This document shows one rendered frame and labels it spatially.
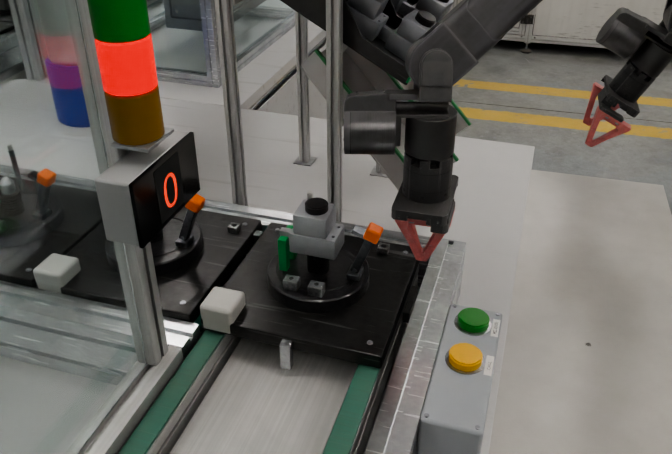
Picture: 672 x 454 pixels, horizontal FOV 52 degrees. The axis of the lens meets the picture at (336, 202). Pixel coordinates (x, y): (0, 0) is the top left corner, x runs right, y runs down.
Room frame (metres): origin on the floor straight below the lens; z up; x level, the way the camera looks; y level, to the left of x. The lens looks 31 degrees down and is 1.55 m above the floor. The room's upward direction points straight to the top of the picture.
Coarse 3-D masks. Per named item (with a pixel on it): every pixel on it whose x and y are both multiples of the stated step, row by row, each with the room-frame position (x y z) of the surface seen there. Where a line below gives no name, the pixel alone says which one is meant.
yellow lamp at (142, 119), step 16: (112, 96) 0.59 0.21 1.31; (128, 96) 0.59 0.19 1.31; (144, 96) 0.60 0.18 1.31; (112, 112) 0.59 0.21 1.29; (128, 112) 0.59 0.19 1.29; (144, 112) 0.59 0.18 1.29; (160, 112) 0.61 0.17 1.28; (112, 128) 0.60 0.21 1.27; (128, 128) 0.59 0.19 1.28; (144, 128) 0.59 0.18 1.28; (160, 128) 0.61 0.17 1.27; (128, 144) 0.59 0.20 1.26
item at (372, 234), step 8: (376, 224) 0.74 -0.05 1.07; (352, 232) 0.74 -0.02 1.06; (360, 232) 0.74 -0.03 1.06; (368, 232) 0.73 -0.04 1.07; (376, 232) 0.73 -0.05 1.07; (368, 240) 0.73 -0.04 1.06; (376, 240) 0.73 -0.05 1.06; (368, 248) 0.73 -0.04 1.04; (360, 256) 0.73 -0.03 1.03; (360, 264) 0.73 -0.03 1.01
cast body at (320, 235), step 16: (304, 208) 0.76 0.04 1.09; (320, 208) 0.75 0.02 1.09; (304, 224) 0.74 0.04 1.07; (320, 224) 0.73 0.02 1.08; (336, 224) 0.77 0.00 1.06; (304, 240) 0.74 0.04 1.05; (320, 240) 0.73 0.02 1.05; (336, 240) 0.73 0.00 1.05; (320, 256) 0.73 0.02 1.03; (336, 256) 0.73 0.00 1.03
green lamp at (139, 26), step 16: (96, 0) 0.59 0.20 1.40; (112, 0) 0.59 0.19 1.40; (128, 0) 0.59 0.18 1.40; (144, 0) 0.61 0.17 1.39; (96, 16) 0.59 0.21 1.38; (112, 16) 0.59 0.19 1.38; (128, 16) 0.59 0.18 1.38; (144, 16) 0.61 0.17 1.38; (96, 32) 0.60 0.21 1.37; (112, 32) 0.59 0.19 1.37; (128, 32) 0.59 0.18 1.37; (144, 32) 0.60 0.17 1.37
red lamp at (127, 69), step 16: (96, 48) 0.60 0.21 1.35; (112, 48) 0.59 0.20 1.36; (128, 48) 0.59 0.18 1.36; (144, 48) 0.60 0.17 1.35; (112, 64) 0.59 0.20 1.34; (128, 64) 0.59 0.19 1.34; (144, 64) 0.60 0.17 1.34; (112, 80) 0.59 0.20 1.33; (128, 80) 0.59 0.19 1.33; (144, 80) 0.60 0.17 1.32
